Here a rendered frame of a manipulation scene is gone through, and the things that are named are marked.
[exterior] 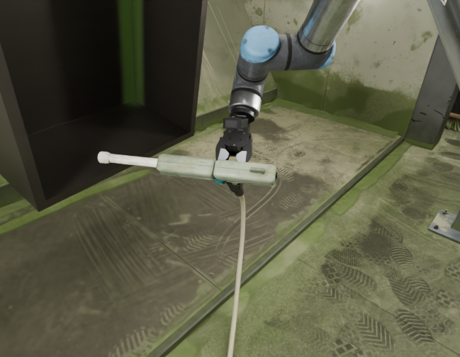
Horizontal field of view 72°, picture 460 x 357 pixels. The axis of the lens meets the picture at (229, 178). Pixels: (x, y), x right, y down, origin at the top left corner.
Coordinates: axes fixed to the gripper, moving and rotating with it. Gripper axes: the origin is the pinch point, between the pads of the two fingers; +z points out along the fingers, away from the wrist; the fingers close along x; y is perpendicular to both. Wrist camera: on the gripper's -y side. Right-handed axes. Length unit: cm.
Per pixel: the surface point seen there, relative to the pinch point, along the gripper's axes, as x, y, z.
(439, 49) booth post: -89, 98, -124
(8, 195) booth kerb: 114, 48, 10
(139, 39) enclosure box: 47, 13, -52
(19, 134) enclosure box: 42.6, -23.2, 3.1
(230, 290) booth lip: 0.3, 39.9, 29.7
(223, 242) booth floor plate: 9, 55, 13
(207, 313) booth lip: 6, 33, 38
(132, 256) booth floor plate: 42, 43, 25
